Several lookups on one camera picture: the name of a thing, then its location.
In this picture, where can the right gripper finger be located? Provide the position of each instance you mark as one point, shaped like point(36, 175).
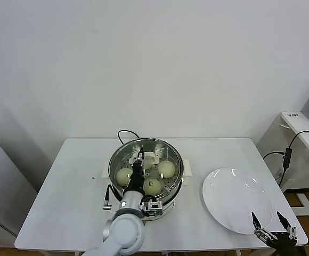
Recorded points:
point(261, 232)
point(290, 232)

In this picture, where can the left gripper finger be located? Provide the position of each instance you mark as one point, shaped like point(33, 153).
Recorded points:
point(141, 153)

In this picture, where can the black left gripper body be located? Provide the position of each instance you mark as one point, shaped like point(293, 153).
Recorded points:
point(136, 173)

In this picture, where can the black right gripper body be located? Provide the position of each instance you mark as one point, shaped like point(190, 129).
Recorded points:
point(282, 245)

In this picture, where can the round glass pot lid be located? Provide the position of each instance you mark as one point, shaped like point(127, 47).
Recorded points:
point(152, 157)

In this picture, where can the perforated steel steamer basket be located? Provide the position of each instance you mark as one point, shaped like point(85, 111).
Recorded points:
point(170, 197)

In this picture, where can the large white plate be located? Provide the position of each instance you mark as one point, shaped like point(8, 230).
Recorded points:
point(231, 197)

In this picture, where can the white floor cabinet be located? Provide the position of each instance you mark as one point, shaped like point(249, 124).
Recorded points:
point(5, 181)

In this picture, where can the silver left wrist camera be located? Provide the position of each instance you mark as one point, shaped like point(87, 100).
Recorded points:
point(153, 206)

